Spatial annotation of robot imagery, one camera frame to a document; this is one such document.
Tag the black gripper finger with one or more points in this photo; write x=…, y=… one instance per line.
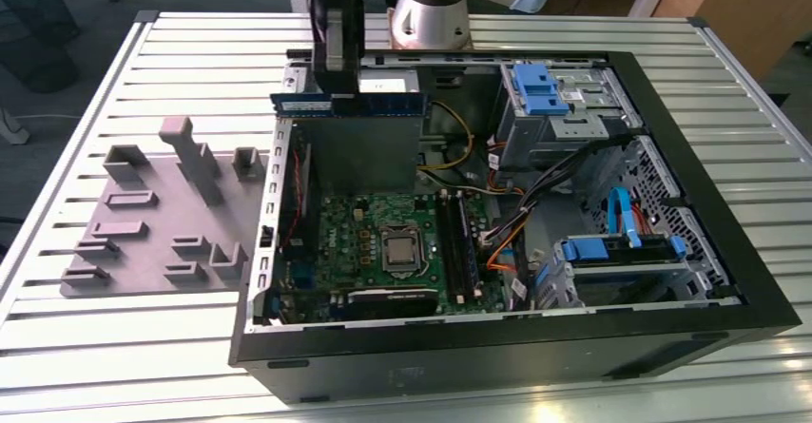
x=356, y=52

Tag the blue RAM stick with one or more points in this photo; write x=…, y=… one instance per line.
x=469, y=252
x=393, y=107

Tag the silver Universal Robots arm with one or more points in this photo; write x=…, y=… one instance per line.
x=432, y=19

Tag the black RAM slot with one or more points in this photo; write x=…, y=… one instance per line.
x=459, y=247
x=451, y=247
x=443, y=247

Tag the grey power supply unit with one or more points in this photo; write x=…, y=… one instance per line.
x=362, y=157

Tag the blue drive carrier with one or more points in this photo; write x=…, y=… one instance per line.
x=536, y=90

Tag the green Dell motherboard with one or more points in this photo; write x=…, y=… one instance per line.
x=346, y=214

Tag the black CPU socket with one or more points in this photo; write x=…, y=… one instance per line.
x=401, y=229

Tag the silver CPU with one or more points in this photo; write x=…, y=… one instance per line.
x=401, y=251

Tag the grey parts rack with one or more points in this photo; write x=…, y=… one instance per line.
x=171, y=214

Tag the black trash bin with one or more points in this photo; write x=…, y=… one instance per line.
x=38, y=38

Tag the blue VGA port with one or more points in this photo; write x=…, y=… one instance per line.
x=306, y=278

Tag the black graphics card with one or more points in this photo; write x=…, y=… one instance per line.
x=388, y=304

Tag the hard disk in blue carrier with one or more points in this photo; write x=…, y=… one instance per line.
x=587, y=251

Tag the grey stand foot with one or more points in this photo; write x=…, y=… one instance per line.
x=13, y=130

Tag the wooden cabinet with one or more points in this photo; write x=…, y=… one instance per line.
x=748, y=5

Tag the black PC case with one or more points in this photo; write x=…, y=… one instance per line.
x=444, y=371

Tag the grey metal disk bay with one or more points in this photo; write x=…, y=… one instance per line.
x=695, y=278

